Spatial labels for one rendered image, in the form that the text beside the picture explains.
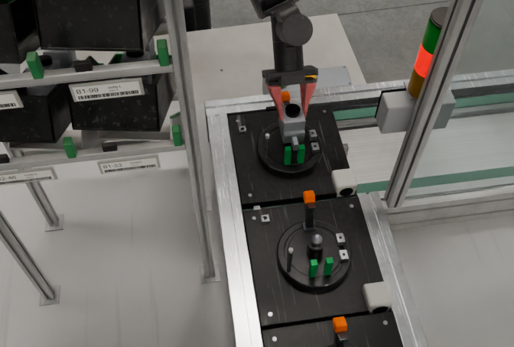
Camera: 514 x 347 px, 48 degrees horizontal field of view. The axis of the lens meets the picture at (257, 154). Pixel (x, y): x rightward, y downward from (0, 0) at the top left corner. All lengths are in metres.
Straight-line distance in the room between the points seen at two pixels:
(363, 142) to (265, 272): 0.42
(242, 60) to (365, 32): 1.51
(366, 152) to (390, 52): 1.64
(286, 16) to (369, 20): 2.08
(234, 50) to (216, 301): 0.73
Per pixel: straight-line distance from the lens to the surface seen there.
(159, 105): 0.86
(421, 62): 0.95
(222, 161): 1.26
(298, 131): 1.16
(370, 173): 1.31
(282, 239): 1.11
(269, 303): 1.08
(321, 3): 3.17
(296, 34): 1.04
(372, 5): 3.20
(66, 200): 1.38
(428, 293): 1.26
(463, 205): 1.30
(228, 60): 1.60
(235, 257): 1.14
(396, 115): 1.02
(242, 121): 1.30
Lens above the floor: 1.97
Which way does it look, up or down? 53 degrees down
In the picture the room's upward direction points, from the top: 1 degrees clockwise
